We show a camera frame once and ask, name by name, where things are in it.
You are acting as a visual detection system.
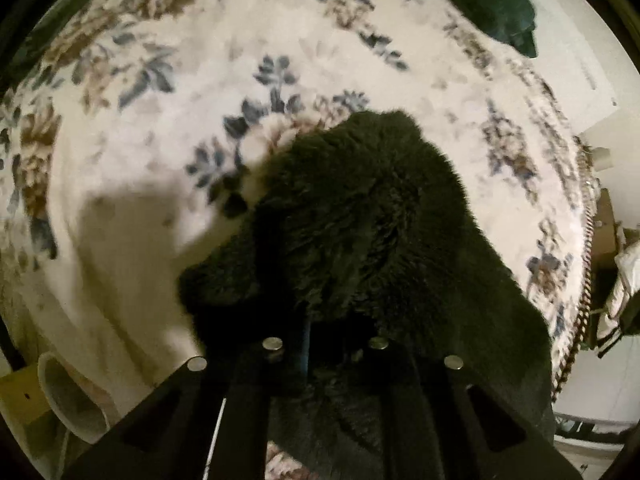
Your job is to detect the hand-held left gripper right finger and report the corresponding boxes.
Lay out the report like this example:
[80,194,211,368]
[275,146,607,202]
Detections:
[350,336,583,480]

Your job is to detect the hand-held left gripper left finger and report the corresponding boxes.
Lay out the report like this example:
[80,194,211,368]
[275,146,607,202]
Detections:
[60,320,313,480]

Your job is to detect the black fluffy pants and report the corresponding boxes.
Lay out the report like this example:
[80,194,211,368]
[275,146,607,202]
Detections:
[179,109,556,467]

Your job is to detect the brown checked blanket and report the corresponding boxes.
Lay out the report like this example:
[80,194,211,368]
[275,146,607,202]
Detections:
[550,135,602,403]

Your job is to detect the floral quilt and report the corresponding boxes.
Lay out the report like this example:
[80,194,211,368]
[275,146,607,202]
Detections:
[0,0,601,480]

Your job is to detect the white clothes pile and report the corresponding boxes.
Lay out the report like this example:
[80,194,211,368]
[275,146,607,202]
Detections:
[597,230,640,356]

